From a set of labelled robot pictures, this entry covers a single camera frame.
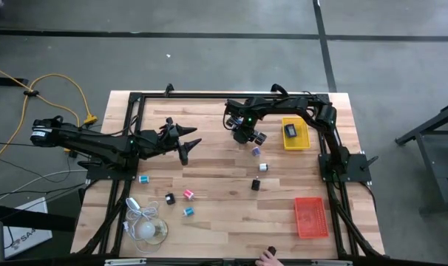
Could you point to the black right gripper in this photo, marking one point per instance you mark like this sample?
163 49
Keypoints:
244 133

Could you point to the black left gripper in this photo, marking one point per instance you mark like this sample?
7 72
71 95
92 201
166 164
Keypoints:
161 141

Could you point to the purple wall charger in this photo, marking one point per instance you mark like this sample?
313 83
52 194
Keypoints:
256 150

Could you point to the black box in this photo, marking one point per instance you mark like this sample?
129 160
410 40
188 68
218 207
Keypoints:
290 130

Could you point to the black wall charger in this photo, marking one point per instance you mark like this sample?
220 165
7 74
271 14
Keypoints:
256 184

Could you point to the pink wall charger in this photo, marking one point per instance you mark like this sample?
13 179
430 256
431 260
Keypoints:
188 194

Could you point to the black charger with white face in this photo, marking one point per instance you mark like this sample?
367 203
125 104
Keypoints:
169 198

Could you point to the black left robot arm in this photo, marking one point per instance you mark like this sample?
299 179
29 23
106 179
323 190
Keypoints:
98 142

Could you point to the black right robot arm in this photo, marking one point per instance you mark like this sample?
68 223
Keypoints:
283 105

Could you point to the yellow plastic basket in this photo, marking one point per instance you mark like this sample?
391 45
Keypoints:
301 143

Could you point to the clear round dish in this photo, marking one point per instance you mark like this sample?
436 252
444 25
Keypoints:
164 229

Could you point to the orange plastic basket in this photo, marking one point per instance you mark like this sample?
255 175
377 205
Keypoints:
311 218

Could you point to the black cylindrical object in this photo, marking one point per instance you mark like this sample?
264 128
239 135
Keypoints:
271 251

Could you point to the black clamp lever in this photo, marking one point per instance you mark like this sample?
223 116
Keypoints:
370 162

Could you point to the person's hand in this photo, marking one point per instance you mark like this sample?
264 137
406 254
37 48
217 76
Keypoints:
266 261

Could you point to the black floor beam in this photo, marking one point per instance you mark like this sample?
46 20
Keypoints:
32 218

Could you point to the white printed box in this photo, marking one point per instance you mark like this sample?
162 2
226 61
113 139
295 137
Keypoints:
28 229

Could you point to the black floor bar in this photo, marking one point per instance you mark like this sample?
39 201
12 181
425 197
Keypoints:
6 81

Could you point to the black metal bench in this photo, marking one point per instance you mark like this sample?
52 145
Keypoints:
438 155

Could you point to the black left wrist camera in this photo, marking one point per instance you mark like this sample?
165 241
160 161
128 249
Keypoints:
168 129

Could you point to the black aluminium table frame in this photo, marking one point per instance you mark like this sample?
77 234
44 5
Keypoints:
194 95

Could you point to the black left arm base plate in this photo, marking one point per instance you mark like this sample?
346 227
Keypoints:
98 173

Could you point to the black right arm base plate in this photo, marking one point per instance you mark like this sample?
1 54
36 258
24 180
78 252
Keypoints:
357 166

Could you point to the black table-level camera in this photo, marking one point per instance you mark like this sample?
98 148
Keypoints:
228 262

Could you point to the silver bracket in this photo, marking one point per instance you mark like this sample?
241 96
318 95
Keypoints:
125 262
331 263

